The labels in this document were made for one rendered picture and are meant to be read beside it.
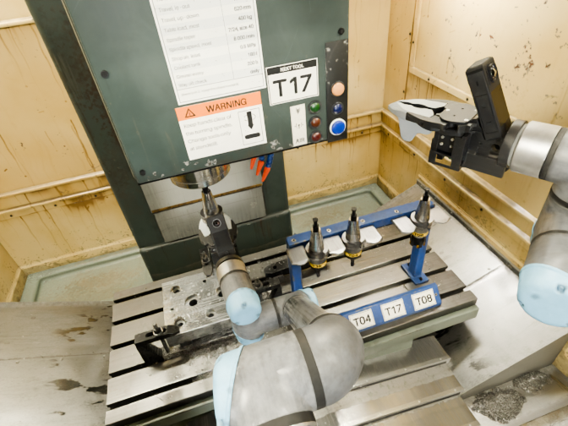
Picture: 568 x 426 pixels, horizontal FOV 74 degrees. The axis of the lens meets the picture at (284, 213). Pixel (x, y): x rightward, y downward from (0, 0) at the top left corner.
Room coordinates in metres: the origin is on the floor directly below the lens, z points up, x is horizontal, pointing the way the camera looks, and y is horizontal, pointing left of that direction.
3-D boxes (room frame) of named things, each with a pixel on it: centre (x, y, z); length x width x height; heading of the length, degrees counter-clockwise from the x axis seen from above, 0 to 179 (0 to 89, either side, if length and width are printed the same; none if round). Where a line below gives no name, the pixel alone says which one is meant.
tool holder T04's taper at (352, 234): (0.78, -0.19, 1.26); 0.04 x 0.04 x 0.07
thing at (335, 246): (0.76, -0.13, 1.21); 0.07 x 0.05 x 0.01; 13
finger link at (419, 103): (0.60, -0.25, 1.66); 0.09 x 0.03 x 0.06; 43
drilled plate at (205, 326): (0.82, 0.29, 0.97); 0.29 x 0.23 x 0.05; 103
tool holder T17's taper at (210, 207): (0.85, 0.20, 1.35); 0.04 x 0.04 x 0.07
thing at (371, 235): (0.79, -0.24, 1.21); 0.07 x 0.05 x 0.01; 13
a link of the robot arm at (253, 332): (0.58, 0.11, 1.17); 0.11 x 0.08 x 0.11; 103
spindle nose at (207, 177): (0.85, 0.20, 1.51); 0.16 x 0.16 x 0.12
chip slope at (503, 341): (0.99, -0.43, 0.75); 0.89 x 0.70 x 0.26; 13
